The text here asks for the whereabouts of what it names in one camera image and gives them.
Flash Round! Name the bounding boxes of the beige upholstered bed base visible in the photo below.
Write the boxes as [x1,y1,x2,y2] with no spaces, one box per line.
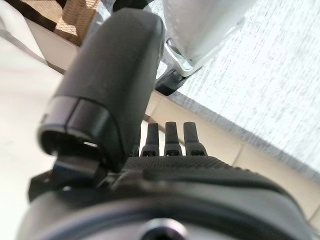
[23,18,80,75]

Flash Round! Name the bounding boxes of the grey patterned rug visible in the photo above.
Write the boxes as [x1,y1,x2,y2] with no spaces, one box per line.
[91,0,320,182]

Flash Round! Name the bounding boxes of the brown wicker basket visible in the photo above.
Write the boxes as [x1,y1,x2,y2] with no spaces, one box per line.
[53,0,101,48]

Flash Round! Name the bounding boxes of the black robot foot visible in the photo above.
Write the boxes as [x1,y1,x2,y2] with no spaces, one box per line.
[154,68,186,97]

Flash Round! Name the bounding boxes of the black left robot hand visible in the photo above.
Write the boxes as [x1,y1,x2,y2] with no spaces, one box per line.
[14,8,316,240]

